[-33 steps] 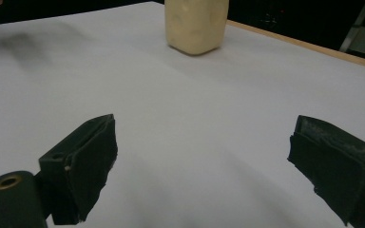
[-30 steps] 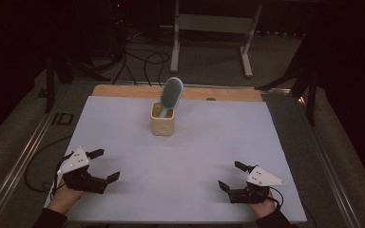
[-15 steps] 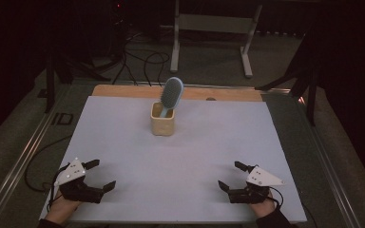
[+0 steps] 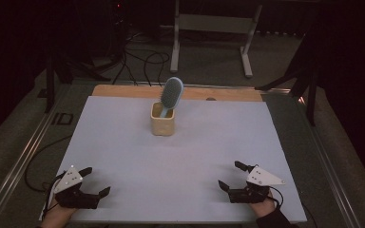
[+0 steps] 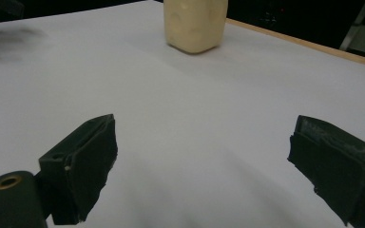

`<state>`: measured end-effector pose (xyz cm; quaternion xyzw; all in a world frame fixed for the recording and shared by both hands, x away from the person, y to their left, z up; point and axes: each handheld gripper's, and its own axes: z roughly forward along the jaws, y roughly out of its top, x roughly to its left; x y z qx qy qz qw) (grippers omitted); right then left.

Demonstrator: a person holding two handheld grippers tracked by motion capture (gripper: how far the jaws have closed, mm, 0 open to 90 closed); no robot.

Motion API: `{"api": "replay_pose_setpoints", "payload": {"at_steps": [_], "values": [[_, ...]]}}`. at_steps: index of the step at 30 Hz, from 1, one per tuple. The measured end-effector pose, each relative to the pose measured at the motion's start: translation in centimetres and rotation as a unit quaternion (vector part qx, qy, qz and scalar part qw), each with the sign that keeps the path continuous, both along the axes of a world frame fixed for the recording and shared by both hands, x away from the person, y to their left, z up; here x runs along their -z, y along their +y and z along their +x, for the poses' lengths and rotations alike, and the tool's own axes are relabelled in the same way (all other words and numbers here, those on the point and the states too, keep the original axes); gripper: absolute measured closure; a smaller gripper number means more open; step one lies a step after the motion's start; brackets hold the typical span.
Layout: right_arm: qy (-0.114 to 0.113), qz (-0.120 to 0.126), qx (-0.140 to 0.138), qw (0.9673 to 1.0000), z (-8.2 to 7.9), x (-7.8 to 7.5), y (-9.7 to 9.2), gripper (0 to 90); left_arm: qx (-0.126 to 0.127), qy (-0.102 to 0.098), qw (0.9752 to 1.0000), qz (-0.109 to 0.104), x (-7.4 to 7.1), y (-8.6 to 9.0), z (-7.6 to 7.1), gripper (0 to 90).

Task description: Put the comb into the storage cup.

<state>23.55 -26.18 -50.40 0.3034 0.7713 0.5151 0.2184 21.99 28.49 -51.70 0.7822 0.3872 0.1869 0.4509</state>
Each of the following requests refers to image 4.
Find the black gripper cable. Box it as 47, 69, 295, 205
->
24, 135, 74, 224
267, 185, 285, 209

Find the beige square cup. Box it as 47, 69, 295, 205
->
150, 101, 176, 137

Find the black looped floor cable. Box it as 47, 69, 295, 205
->
143, 50, 171, 87

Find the metal floor rail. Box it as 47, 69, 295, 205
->
0, 83, 72, 228
293, 94, 362, 228

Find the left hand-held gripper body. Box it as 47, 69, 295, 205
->
52, 164, 101, 210

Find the person's left hand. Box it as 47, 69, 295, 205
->
39, 198, 77, 228

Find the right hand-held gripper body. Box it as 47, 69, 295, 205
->
228, 164, 286, 204

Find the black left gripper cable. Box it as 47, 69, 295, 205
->
24, 135, 74, 224

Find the person's right hand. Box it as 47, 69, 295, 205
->
249, 189, 279, 219

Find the pale blue table mat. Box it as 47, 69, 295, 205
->
39, 95, 308, 223

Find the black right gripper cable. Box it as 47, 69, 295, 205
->
267, 185, 285, 209

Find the black stand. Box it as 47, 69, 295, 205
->
43, 51, 112, 114
255, 18, 320, 127

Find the white metal table frame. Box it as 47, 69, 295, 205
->
169, 0, 263, 79

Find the light blue hairbrush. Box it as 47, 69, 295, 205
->
159, 76, 184, 119

